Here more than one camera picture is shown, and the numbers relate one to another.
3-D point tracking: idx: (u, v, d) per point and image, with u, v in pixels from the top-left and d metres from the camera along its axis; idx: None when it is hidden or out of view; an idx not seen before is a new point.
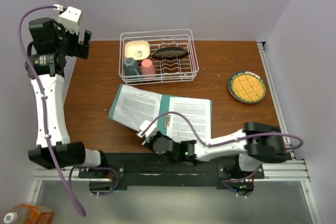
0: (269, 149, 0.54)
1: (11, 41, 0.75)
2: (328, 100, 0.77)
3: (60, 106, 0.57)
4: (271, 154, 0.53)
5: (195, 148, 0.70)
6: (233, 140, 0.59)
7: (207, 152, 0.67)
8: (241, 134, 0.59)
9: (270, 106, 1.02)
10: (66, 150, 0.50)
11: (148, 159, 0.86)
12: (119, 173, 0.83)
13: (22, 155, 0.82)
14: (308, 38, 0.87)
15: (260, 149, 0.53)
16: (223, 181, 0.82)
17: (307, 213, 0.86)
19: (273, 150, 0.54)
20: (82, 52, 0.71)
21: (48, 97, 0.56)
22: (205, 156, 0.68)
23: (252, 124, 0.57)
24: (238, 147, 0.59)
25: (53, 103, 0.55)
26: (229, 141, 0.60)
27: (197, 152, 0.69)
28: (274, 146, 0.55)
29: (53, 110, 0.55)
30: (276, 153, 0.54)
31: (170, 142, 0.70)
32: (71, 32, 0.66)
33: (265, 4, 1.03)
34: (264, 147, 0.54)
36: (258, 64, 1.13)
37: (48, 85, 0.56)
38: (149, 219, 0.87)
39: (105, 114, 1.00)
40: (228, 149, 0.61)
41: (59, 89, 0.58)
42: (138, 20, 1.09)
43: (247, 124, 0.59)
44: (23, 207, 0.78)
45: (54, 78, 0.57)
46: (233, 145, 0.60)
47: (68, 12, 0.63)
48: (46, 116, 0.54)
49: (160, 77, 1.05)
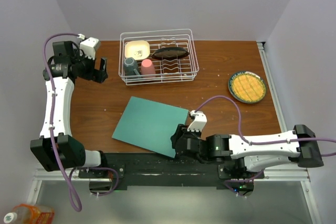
0: (316, 153, 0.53)
1: (12, 41, 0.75)
2: (328, 100, 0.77)
3: (67, 106, 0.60)
4: (317, 161, 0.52)
5: (230, 145, 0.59)
6: (285, 141, 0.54)
7: (245, 150, 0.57)
8: (292, 135, 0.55)
9: (270, 106, 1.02)
10: (67, 140, 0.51)
11: (148, 159, 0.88)
12: (119, 173, 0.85)
13: (22, 155, 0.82)
14: (308, 39, 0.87)
15: (311, 153, 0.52)
16: (226, 182, 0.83)
17: (307, 213, 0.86)
19: (318, 156, 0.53)
20: (97, 76, 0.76)
21: (58, 94, 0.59)
22: (241, 155, 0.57)
23: (303, 126, 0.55)
24: (289, 149, 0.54)
25: (62, 100, 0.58)
26: (280, 141, 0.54)
27: (233, 149, 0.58)
28: (318, 152, 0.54)
29: (60, 105, 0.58)
30: (321, 160, 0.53)
31: (188, 140, 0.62)
32: (89, 58, 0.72)
33: (265, 4, 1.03)
34: (313, 151, 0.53)
36: (258, 64, 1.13)
37: (60, 85, 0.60)
38: (149, 219, 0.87)
39: (105, 114, 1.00)
40: (273, 150, 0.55)
41: (68, 91, 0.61)
42: (138, 20, 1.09)
43: (296, 126, 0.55)
44: (23, 207, 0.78)
45: (66, 81, 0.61)
46: (282, 146, 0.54)
47: (87, 40, 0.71)
48: (54, 109, 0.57)
49: (160, 77, 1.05)
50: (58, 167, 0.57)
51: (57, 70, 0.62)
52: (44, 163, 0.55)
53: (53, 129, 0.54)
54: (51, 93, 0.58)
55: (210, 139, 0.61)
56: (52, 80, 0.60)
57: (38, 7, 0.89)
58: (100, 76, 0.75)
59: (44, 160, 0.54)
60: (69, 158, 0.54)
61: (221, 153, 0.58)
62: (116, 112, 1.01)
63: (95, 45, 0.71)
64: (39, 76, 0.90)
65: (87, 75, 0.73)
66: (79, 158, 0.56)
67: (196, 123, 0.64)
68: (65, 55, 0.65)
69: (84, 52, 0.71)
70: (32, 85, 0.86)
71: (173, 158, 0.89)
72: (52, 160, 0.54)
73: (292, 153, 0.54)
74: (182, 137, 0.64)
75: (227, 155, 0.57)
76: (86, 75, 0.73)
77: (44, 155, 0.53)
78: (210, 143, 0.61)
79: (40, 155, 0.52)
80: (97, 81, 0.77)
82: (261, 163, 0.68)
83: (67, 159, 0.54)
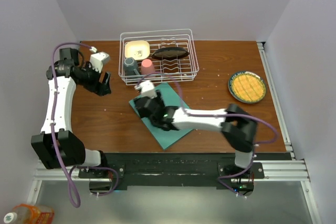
0: (240, 131, 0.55)
1: (12, 41, 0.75)
2: (327, 100, 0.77)
3: (69, 104, 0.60)
4: (238, 138, 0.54)
5: (175, 113, 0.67)
6: (211, 116, 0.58)
7: (184, 119, 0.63)
8: (221, 112, 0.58)
9: (269, 105, 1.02)
10: (68, 136, 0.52)
11: (148, 160, 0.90)
12: (119, 173, 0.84)
13: (21, 155, 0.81)
14: (308, 38, 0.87)
15: (233, 129, 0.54)
16: (220, 179, 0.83)
17: (307, 212, 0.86)
19: (243, 136, 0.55)
20: (99, 89, 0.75)
21: (60, 93, 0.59)
22: (181, 122, 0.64)
23: (236, 106, 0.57)
24: (215, 123, 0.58)
25: (64, 98, 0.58)
26: (207, 115, 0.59)
27: (175, 116, 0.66)
28: (247, 133, 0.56)
29: (62, 103, 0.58)
30: (245, 140, 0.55)
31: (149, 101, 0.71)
32: (95, 71, 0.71)
33: (265, 4, 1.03)
34: (238, 129, 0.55)
36: (258, 64, 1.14)
37: (62, 83, 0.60)
38: (149, 219, 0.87)
39: (104, 114, 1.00)
40: (203, 123, 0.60)
41: (71, 89, 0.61)
42: (138, 20, 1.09)
43: (230, 104, 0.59)
44: (23, 207, 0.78)
45: (68, 80, 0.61)
46: (209, 119, 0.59)
47: (98, 53, 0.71)
48: (55, 106, 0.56)
49: (160, 77, 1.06)
50: (58, 165, 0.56)
51: (61, 70, 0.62)
52: (44, 160, 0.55)
53: (54, 126, 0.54)
54: (53, 90, 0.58)
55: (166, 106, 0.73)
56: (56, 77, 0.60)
57: (38, 7, 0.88)
58: (103, 89, 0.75)
59: (44, 156, 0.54)
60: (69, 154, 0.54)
61: (168, 120, 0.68)
62: (115, 112, 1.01)
63: (104, 60, 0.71)
64: (38, 76, 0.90)
65: (90, 87, 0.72)
66: (78, 156, 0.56)
67: (145, 93, 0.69)
68: (70, 59, 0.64)
69: (91, 64, 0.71)
70: (32, 85, 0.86)
71: (173, 158, 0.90)
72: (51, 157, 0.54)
73: (216, 128, 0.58)
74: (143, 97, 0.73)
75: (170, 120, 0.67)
76: (89, 86, 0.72)
77: (44, 150, 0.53)
78: (164, 109, 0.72)
79: (40, 149, 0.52)
80: (98, 93, 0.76)
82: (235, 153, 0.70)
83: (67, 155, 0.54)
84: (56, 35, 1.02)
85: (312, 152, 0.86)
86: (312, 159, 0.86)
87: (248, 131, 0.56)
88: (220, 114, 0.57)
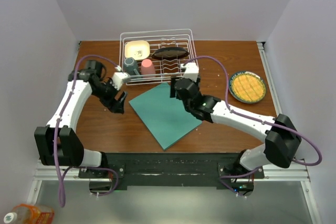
0: (284, 145, 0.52)
1: (12, 41, 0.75)
2: (328, 100, 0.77)
3: (80, 105, 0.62)
4: (281, 153, 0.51)
5: (215, 105, 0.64)
6: (259, 120, 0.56)
7: (224, 115, 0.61)
8: (270, 119, 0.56)
9: (269, 105, 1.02)
10: (69, 134, 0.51)
11: (148, 159, 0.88)
12: (119, 173, 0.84)
13: (21, 155, 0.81)
14: (308, 39, 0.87)
15: (278, 140, 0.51)
16: (221, 179, 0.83)
17: (307, 212, 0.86)
19: (285, 150, 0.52)
20: (113, 105, 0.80)
21: (74, 94, 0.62)
22: (219, 117, 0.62)
23: (286, 117, 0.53)
24: (261, 129, 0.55)
25: (76, 99, 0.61)
26: (254, 118, 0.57)
27: (215, 109, 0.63)
28: (289, 148, 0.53)
29: (74, 103, 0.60)
30: (286, 156, 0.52)
31: (192, 84, 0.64)
32: (114, 86, 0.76)
33: (265, 4, 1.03)
34: (283, 144, 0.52)
36: (258, 64, 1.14)
37: (79, 86, 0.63)
38: (149, 219, 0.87)
39: (105, 114, 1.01)
40: (247, 125, 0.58)
41: (85, 93, 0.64)
42: (139, 20, 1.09)
43: (280, 114, 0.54)
44: (23, 207, 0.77)
45: (86, 84, 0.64)
46: (254, 123, 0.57)
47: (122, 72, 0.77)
48: (66, 104, 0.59)
49: (160, 77, 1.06)
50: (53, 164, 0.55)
51: (82, 75, 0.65)
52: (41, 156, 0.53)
53: (60, 121, 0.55)
54: (70, 90, 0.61)
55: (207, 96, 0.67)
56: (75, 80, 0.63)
57: (38, 7, 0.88)
58: (114, 107, 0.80)
59: (42, 151, 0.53)
60: (67, 153, 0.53)
61: (206, 109, 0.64)
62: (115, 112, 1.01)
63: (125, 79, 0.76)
64: (38, 76, 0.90)
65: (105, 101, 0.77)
66: (75, 157, 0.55)
67: (189, 74, 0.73)
68: (94, 70, 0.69)
69: (111, 81, 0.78)
70: (32, 85, 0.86)
71: (173, 158, 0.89)
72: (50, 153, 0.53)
73: (259, 135, 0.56)
74: (185, 80, 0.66)
75: (208, 111, 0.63)
76: (104, 99, 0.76)
77: (43, 146, 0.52)
78: (203, 98, 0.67)
79: (40, 143, 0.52)
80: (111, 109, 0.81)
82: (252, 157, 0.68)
83: (65, 153, 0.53)
84: (56, 35, 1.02)
85: (312, 153, 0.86)
86: (312, 159, 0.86)
87: (291, 147, 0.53)
88: (268, 121, 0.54)
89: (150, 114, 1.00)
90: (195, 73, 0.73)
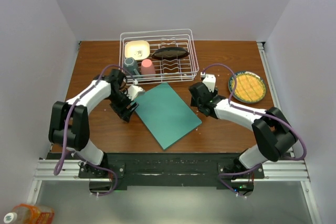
0: (272, 135, 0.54)
1: (12, 41, 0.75)
2: (328, 100, 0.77)
3: (97, 98, 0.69)
4: (266, 140, 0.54)
5: (219, 101, 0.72)
6: (251, 111, 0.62)
7: (225, 108, 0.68)
8: (260, 110, 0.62)
9: (269, 105, 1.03)
10: (83, 112, 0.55)
11: (148, 159, 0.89)
12: (118, 173, 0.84)
13: (21, 155, 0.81)
14: (308, 39, 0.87)
15: (264, 128, 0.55)
16: (221, 179, 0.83)
17: (307, 212, 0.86)
19: (274, 141, 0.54)
20: (123, 113, 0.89)
21: (95, 87, 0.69)
22: (220, 110, 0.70)
23: (277, 110, 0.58)
24: (250, 118, 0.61)
25: (97, 91, 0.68)
26: (248, 109, 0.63)
27: (218, 103, 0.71)
28: (278, 140, 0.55)
29: (94, 93, 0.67)
30: (274, 145, 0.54)
31: (202, 86, 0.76)
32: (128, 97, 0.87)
33: (265, 4, 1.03)
34: (270, 132, 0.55)
36: (258, 64, 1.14)
37: (101, 84, 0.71)
38: (149, 219, 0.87)
39: (105, 114, 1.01)
40: (240, 116, 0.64)
41: (104, 91, 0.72)
42: (139, 20, 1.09)
43: (273, 108, 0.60)
44: (23, 207, 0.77)
45: (106, 86, 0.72)
46: (247, 114, 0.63)
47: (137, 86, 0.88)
48: (87, 93, 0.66)
49: (160, 77, 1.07)
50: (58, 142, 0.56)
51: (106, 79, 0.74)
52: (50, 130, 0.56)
53: (78, 101, 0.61)
54: (93, 83, 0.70)
55: (215, 96, 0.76)
56: (99, 80, 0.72)
57: (38, 7, 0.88)
58: (125, 114, 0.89)
59: (54, 125, 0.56)
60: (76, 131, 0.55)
61: (210, 104, 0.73)
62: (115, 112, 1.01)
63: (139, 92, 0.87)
64: (38, 76, 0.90)
65: (118, 107, 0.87)
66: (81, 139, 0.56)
67: (208, 83, 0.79)
68: (116, 77, 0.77)
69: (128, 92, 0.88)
70: (32, 85, 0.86)
71: (173, 158, 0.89)
72: (59, 128, 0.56)
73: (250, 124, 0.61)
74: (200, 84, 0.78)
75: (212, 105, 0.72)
76: (117, 106, 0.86)
77: (58, 118, 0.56)
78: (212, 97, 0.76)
79: (55, 114, 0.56)
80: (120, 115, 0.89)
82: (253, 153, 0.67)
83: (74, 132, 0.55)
84: (56, 35, 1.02)
85: (312, 153, 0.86)
86: (312, 159, 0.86)
87: (281, 139, 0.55)
88: (259, 112, 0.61)
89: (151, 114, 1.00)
90: (212, 83, 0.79)
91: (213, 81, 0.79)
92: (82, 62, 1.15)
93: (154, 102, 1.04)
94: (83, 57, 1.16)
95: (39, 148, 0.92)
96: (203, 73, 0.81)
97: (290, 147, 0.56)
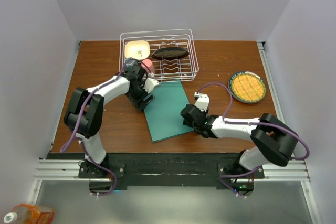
0: (272, 141, 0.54)
1: (12, 41, 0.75)
2: (328, 100, 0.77)
3: (114, 92, 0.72)
4: (270, 149, 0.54)
5: (213, 120, 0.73)
6: (246, 123, 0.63)
7: (221, 127, 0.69)
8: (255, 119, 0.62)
9: (269, 105, 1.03)
10: (99, 100, 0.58)
11: (148, 159, 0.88)
12: (118, 173, 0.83)
13: (21, 155, 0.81)
14: (308, 39, 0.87)
15: (264, 137, 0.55)
16: (222, 180, 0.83)
17: (307, 212, 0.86)
19: (276, 146, 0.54)
20: (140, 104, 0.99)
21: (115, 81, 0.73)
22: (217, 129, 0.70)
23: (270, 115, 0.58)
24: (247, 129, 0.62)
25: (116, 86, 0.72)
26: (242, 122, 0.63)
27: (213, 124, 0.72)
28: (281, 145, 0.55)
29: (112, 87, 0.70)
30: (279, 151, 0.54)
31: (192, 108, 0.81)
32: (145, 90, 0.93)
33: (266, 4, 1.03)
34: (272, 140, 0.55)
36: (257, 64, 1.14)
37: (121, 80, 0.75)
38: (149, 219, 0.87)
39: (104, 114, 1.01)
40: (237, 129, 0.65)
41: (122, 87, 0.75)
42: (139, 20, 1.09)
43: (265, 114, 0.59)
44: (23, 206, 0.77)
45: (124, 85, 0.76)
46: (243, 127, 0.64)
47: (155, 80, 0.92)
48: (107, 85, 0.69)
49: (160, 77, 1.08)
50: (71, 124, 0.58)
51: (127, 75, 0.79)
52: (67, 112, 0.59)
53: (96, 91, 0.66)
54: (114, 77, 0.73)
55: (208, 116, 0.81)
56: (119, 76, 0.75)
57: (38, 7, 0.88)
58: (141, 105, 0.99)
59: (71, 108, 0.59)
60: (88, 117, 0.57)
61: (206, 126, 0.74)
62: (115, 112, 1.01)
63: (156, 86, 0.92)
64: (38, 76, 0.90)
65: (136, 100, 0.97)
66: (92, 126, 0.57)
67: (201, 103, 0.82)
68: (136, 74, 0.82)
69: (145, 85, 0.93)
70: (31, 84, 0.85)
71: (173, 158, 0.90)
72: (75, 112, 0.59)
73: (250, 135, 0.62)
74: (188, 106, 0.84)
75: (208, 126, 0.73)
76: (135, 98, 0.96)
77: (76, 103, 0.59)
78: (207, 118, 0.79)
79: (74, 99, 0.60)
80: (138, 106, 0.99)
82: (253, 156, 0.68)
83: (87, 117, 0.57)
84: (56, 35, 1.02)
85: (312, 153, 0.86)
86: (312, 159, 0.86)
87: (284, 142, 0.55)
88: (253, 121, 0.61)
89: (151, 114, 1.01)
90: (206, 104, 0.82)
91: (207, 100, 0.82)
92: (82, 62, 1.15)
93: (155, 103, 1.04)
94: (83, 57, 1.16)
95: (39, 148, 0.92)
96: (196, 94, 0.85)
97: (294, 147, 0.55)
